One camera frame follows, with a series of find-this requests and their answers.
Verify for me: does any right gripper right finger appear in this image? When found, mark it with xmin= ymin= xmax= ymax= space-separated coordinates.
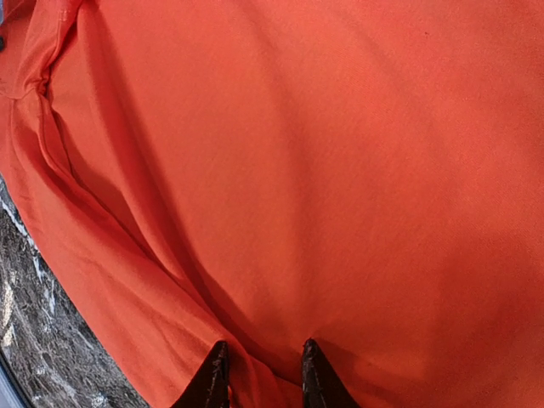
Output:
xmin=302 ymin=338 xmax=360 ymax=408

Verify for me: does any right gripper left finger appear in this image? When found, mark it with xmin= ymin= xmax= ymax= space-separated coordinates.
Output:
xmin=172 ymin=341 xmax=230 ymax=408

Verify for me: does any red t-shirt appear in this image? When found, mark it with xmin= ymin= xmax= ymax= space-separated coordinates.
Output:
xmin=1 ymin=1 xmax=543 ymax=407

